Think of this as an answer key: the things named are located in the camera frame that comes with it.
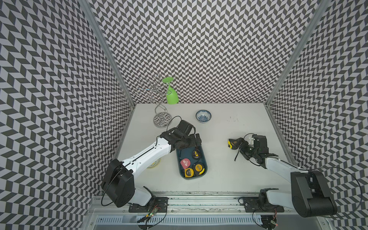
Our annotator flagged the green plastic cup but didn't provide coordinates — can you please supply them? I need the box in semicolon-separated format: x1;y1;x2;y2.
162;77;179;104

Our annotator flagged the chrome wire cup stand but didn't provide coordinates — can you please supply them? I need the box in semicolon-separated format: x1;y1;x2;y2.
133;74;172;128

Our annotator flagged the yellow patterned small bowl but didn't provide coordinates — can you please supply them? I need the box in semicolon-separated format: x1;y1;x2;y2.
147;158;161;169

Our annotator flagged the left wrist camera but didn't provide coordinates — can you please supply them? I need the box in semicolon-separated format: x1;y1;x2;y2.
174;120;196;136

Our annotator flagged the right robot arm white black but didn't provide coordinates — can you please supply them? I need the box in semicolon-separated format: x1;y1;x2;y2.
228;134;337;218

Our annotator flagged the blue white ceramic bowl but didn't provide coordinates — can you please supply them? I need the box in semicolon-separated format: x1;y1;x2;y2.
195;110;212;123

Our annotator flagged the teal plastic storage tray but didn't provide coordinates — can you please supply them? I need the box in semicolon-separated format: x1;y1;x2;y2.
176;146;208;180

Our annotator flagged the pink tape measure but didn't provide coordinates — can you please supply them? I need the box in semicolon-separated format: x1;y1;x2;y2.
180;158;191;170

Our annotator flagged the yellow tape measure front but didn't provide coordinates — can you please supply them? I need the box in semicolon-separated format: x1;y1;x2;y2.
185;168;195;178

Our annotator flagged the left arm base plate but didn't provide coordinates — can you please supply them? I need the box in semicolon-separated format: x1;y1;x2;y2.
128;197;169;213

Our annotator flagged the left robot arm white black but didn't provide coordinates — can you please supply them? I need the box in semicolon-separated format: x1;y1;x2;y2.
101;128;202;208

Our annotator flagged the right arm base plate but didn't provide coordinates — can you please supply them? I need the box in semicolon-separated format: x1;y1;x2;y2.
241;197;285;213

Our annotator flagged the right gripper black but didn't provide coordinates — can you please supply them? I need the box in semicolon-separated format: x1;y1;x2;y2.
231;137;258;160

